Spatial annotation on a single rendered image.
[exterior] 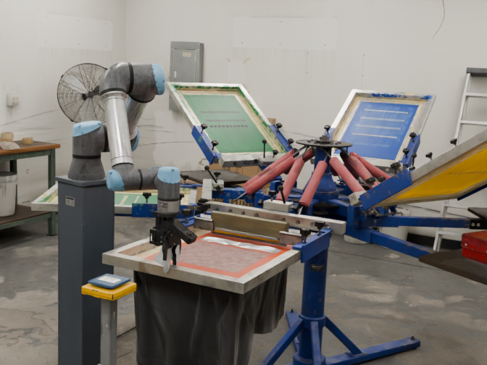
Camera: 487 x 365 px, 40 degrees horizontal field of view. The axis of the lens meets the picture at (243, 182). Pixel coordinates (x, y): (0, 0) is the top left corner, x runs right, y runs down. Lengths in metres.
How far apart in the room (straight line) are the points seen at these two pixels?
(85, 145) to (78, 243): 0.40
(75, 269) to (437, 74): 4.64
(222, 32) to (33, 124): 2.26
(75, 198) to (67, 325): 0.57
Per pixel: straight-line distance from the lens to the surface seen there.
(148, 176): 2.34
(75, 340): 2.98
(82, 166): 2.80
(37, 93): 7.21
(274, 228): 2.78
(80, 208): 2.78
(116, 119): 2.39
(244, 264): 2.52
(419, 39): 6.78
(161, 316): 2.54
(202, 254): 2.63
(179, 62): 7.73
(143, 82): 2.48
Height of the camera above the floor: 1.69
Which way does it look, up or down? 10 degrees down
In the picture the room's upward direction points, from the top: 3 degrees clockwise
